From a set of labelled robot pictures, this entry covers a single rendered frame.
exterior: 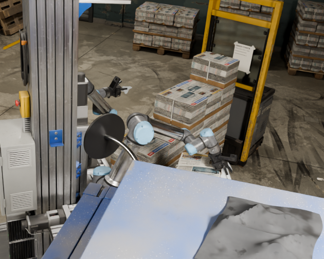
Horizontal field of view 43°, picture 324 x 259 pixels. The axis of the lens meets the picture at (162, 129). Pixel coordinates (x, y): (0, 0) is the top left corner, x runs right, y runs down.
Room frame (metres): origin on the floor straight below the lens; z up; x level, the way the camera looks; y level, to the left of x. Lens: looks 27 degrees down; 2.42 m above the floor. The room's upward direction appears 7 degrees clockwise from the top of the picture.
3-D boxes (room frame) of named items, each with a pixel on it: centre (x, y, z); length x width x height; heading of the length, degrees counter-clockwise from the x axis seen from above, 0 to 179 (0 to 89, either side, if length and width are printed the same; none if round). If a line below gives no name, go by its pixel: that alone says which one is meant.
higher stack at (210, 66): (3.90, -0.44, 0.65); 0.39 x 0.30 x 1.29; 59
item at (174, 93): (3.39, -0.15, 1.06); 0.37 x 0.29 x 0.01; 60
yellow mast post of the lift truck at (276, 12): (4.11, -0.95, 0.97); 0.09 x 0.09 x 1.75; 59
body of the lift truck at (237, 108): (4.59, -0.85, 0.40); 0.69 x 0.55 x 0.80; 59
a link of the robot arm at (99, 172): (2.10, 0.32, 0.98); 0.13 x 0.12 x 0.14; 25
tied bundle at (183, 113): (3.39, -0.14, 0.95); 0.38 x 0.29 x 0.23; 60
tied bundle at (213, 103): (3.65, -0.29, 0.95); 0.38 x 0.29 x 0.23; 58
